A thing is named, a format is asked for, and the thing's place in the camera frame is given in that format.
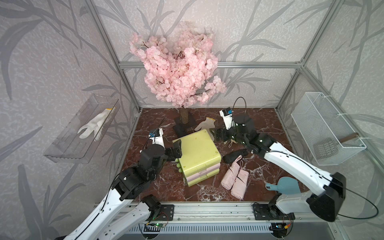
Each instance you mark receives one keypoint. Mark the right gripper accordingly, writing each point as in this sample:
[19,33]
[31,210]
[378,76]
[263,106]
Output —
[222,131]

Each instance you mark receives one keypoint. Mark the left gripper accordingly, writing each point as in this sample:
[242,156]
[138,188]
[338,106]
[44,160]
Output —
[177,149]

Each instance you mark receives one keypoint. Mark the black umbrella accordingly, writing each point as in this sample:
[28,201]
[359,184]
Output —
[231,157]
[181,130]

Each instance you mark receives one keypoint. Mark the green pink drawer cabinet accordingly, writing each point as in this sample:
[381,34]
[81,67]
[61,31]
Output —
[200,158]

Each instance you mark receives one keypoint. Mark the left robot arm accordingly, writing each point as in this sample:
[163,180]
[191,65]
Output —
[102,223]

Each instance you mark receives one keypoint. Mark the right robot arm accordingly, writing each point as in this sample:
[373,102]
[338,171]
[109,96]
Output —
[327,192]

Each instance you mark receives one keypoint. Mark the pink folded umbrella right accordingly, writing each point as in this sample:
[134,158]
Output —
[240,185]

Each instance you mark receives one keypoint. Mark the white knit glove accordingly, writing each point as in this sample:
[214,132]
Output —
[207,124]

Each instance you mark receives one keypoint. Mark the pink cherry blossom tree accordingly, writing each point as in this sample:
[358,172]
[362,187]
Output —
[183,77]

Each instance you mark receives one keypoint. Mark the blue paddle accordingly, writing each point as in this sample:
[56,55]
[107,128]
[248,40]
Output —
[286,186]

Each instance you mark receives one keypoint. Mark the brown brush in basket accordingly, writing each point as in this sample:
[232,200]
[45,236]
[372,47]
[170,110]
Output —
[329,147]

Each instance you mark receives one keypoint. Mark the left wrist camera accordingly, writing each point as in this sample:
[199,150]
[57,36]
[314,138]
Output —
[157,137]

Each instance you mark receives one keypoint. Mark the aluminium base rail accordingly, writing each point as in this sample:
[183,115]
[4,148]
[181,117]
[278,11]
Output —
[212,212]

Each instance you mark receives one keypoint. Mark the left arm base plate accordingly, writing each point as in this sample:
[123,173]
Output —
[164,213]

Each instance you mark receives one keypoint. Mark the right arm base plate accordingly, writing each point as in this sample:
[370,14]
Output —
[270,213]

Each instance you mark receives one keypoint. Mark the clear acrylic wall shelf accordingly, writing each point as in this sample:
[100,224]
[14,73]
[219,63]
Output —
[68,147]

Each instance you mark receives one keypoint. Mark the white wire wall basket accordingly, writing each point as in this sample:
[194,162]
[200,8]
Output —
[317,118]

